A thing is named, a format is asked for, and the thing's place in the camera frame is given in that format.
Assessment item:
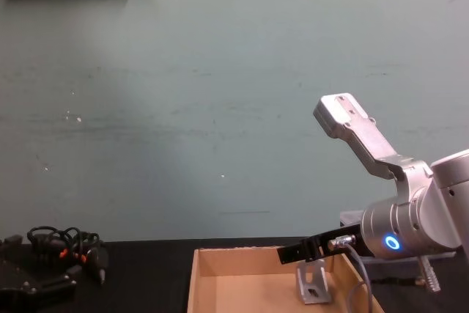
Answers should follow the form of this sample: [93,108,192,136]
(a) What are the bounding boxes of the shallow brown cardboard tray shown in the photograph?
[187,246,385,313]

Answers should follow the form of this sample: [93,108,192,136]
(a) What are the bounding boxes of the black table cloth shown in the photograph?
[0,237,469,313]

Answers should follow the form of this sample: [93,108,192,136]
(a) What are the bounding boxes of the black corded tool orange parts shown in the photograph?
[27,225,110,285]

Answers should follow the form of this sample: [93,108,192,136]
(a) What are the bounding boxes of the grey gripper cable silver plug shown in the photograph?
[328,235,375,313]

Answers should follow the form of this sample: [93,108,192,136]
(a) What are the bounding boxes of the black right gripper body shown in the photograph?
[301,223,364,263]

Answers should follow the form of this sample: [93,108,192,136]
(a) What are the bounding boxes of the small pale grey bracket piece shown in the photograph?
[295,258,331,305]

